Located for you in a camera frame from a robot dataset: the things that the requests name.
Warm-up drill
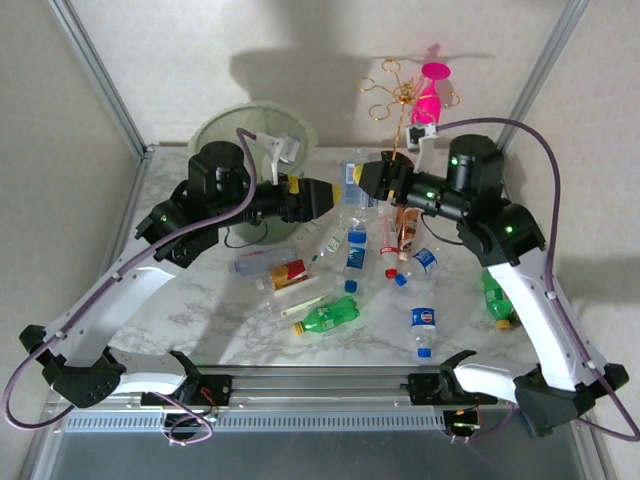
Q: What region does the clear crushed Ganten bottle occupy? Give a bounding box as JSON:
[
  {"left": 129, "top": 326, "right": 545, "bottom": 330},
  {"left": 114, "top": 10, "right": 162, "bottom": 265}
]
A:
[{"left": 228, "top": 246, "right": 300, "bottom": 277}]

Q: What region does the Pepsi bottle blue label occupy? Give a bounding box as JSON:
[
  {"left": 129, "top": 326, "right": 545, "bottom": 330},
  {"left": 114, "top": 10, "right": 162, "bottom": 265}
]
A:
[{"left": 409, "top": 304, "right": 440, "bottom": 361}]

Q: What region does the clear bottle red cap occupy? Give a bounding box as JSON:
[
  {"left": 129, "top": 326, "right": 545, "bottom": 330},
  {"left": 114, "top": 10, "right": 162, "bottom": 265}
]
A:
[{"left": 377, "top": 204, "right": 400, "bottom": 280}]

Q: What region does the large clear plastic bottle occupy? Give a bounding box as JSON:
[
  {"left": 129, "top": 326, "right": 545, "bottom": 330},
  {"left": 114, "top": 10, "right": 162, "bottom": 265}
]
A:
[{"left": 267, "top": 272, "right": 349, "bottom": 321}]

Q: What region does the aluminium mounting rail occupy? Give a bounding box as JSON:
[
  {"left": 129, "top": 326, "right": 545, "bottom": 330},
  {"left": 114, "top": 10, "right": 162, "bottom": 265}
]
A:
[{"left": 47, "top": 367, "right": 594, "bottom": 414}]

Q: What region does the clear bottle green white label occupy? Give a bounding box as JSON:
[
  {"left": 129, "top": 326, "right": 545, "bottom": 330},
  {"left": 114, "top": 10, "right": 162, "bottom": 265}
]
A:
[
  {"left": 310, "top": 219, "right": 350, "bottom": 267},
  {"left": 293, "top": 219, "right": 322, "bottom": 246}
]

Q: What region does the brown label plastic bottle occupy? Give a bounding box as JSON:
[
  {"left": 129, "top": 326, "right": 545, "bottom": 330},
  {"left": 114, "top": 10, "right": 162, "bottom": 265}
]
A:
[{"left": 397, "top": 207, "right": 421, "bottom": 261}]

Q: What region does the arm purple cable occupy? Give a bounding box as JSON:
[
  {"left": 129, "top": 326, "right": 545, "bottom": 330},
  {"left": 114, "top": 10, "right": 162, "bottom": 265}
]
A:
[
  {"left": 437, "top": 117, "right": 640, "bottom": 444},
  {"left": 2, "top": 128, "right": 259, "bottom": 447}
]

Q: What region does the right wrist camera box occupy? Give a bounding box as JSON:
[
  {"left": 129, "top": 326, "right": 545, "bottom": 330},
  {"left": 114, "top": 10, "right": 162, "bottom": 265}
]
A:
[{"left": 404, "top": 122, "right": 441, "bottom": 171}]

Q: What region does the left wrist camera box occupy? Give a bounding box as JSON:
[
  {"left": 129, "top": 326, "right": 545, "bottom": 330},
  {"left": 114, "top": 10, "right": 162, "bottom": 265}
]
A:
[{"left": 254, "top": 130, "right": 302, "bottom": 182}]

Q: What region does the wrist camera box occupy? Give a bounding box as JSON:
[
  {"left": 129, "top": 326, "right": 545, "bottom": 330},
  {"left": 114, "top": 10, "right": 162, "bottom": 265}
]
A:
[
  {"left": 254, "top": 130, "right": 302, "bottom": 182},
  {"left": 404, "top": 122, "right": 441, "bottom": 171}
]

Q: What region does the bottle red yellow label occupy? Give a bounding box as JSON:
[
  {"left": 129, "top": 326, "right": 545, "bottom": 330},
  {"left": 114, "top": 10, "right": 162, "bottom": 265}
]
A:
[{"left": 254, "top": 258, "right": 311, "bottom": 294}]

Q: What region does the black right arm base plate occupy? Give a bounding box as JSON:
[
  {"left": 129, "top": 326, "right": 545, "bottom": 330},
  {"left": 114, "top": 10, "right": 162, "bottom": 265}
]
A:
[{"left": 407, "top": 372, "right": 499, "bottom": 406}]

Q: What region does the green plastic bottle yellow cap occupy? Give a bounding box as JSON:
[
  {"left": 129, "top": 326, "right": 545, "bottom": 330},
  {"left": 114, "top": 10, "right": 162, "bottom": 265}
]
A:
[
  {"left": 480, "top": 269, "right": 521, "bottom": 332},
  {"left": 292, "top": 294, "right": 361, "bottom": 337}
]

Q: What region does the pink wine glass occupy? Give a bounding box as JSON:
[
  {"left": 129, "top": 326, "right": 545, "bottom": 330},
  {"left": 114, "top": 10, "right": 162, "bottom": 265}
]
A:
[{"left": 409, "top": 62, "right": 451, "bottom": 126}]

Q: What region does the translucent green waste bin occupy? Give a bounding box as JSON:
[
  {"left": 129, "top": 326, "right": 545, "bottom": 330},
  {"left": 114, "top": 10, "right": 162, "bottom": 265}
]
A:
[{"left": 192, "top": 99, "right": 316, "bottom": 246}]

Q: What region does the aluminium enclosure frame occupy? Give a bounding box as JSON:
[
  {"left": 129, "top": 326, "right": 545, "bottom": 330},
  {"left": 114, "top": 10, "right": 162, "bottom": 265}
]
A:
[{"left": 19, "top": 0, "right": 619, "bottom": 480}]

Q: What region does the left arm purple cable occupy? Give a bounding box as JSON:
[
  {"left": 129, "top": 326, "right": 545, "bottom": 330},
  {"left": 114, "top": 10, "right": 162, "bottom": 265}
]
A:
[{"left": 2, "top": 128, "right": 259, "bottom": 447}]

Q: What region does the grey slotted cable duct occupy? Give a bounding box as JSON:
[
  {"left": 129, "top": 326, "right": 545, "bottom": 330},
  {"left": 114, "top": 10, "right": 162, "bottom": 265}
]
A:
[{"left": 64, "top": 410, "right": 449, "bottom": 434}]

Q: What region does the clear water bottle blue label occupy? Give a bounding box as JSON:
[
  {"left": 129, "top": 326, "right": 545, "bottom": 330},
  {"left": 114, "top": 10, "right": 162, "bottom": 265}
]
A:
[
  {"left": 341, "top": 158, "right": 377, "bottom": 244},
  {"left": 342, "top": 238, "right": 370, "bottom": 294}
]

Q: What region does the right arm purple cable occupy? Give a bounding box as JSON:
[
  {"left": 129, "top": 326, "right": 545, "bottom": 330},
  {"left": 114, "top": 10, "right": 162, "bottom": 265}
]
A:
[{"left": 437, "top": 117, "right": 640, "bottom": 444}]

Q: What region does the gold wire glass rack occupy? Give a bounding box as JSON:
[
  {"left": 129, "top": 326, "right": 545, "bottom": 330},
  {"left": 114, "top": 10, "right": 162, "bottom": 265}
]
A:
[{"left": 358, "top": 58, "right": 461, "bottom": 166}]

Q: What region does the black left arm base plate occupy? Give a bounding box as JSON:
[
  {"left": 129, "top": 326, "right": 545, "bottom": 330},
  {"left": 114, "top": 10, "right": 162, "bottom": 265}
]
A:
[{"left": 140, "top": 374, "right": 234, "bottom": 407}]

